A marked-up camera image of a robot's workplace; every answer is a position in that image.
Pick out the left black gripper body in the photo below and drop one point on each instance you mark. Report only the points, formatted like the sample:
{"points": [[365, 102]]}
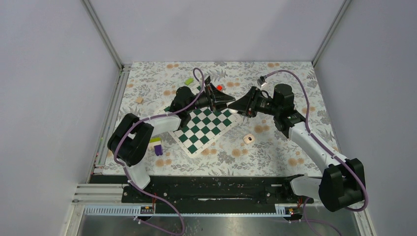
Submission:
{"points": [[201, 101]]}

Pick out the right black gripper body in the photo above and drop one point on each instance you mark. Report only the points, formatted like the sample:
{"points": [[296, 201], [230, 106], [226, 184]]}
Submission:
{"points": [[266, 105]]}

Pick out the white earbud case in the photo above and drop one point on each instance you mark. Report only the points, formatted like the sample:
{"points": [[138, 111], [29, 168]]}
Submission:
{"points": [[233, 111]]}

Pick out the beige earbud charging case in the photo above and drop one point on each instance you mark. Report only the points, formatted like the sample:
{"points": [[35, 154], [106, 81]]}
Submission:
{"points": [[248, 139]]}

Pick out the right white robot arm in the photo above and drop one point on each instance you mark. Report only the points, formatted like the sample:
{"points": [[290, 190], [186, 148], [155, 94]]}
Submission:
{"points": [[342, 183]]}

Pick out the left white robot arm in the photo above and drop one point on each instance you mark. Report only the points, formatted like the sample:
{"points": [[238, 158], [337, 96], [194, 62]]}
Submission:
{"points": [[129, 142]]}

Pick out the green block left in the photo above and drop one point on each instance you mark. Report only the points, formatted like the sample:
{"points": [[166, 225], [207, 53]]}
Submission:
{"points": [[188, 81]]}

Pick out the green white chessboard mat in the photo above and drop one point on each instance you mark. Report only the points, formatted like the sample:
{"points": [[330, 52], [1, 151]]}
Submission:
{"points": [[204, 128]]}

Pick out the floral patterned table mat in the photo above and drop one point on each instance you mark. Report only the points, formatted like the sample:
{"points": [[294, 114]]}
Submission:
{"points": [[271, 154]]}

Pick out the green white purple block stack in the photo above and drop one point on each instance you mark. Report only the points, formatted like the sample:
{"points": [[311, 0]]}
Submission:
{"points": [[155, 144]]}

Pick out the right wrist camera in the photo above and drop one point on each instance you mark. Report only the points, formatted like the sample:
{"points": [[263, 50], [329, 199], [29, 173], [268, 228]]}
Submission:
{"points": [[261, 82]]}

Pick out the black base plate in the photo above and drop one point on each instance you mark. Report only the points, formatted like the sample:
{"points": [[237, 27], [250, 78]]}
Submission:
{"points": [[212, 195]]}

